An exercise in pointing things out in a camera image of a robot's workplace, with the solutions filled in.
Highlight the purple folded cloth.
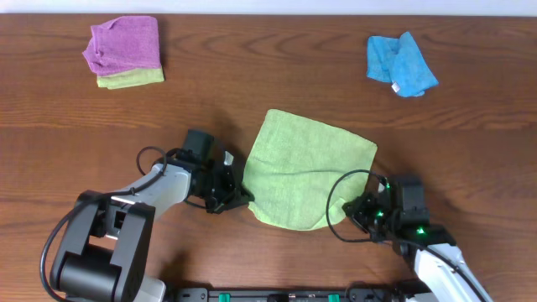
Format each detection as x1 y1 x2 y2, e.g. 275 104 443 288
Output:
82 16 161 76

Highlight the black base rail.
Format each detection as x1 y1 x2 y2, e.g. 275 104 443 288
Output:
167 287 437 302

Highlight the light green folded cloth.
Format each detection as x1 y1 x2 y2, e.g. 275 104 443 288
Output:
96 68 164 90

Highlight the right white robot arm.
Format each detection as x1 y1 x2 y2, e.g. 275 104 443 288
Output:
342 175 492 301

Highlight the green microfiber cloth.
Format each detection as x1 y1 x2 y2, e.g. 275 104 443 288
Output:
243 109 378 231

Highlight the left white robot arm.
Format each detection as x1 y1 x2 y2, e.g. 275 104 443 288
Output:
39 130 254 302

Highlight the blue crumpled cloth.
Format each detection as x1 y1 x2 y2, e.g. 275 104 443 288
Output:
367 32 439 97

